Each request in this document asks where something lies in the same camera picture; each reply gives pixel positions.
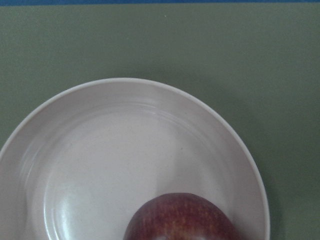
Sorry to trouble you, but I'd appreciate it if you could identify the red apple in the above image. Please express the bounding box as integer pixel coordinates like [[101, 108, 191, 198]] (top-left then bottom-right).
[[123, 192, 241, 240]]

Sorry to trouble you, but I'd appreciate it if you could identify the pink plate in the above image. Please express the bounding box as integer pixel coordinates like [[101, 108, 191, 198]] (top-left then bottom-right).
[[0, 78, 271, 240]]

